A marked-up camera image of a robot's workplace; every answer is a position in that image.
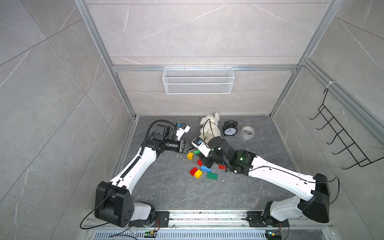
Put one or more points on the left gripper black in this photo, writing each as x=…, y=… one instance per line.
x=182, y=148

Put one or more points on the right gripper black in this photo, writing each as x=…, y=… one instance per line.
x=206, y=163

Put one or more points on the yellow square lego brick top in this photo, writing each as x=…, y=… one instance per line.
x=190, y=156

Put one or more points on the yellow square lego brick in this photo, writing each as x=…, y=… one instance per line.
x=198, y=174
x=190, y=156

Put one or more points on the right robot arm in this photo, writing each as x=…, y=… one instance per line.
x=311, y=193

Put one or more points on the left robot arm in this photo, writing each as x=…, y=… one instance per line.
x=113, y=202

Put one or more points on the dark green long lego brick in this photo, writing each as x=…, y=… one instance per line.
x=212, y=176

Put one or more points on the red square lego brick bottom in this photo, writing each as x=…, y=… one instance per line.
x=193, y=171

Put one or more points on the blue long lego brick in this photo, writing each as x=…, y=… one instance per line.
x=205, y=169

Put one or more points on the yellow square lego brick bottom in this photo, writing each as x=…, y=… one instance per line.
x=198, y=174

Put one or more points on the white plush dog toy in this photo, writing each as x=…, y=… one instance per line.
x=210, y=127

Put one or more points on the black alarm clock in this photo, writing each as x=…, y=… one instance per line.
x=230, y=128

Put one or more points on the clear tape roll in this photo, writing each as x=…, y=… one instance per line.
x=247, y=132

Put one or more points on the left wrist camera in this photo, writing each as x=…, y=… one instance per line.
x=181, y=129

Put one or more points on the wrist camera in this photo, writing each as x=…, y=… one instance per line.
x=201, y=146
x=181, y=129

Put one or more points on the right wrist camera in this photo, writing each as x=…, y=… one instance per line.
x=201, y=146

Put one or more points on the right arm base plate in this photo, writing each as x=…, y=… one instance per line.
x=261, y=219

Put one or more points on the white wire mesh basket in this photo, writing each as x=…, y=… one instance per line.
x=198, y=80

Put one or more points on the aluminium mounting rail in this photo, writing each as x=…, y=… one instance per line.
x=215, y=219

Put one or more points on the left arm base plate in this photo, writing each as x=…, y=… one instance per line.
x=161, y=218

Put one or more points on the black wire hook rack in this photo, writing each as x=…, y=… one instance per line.
x=349, y=145

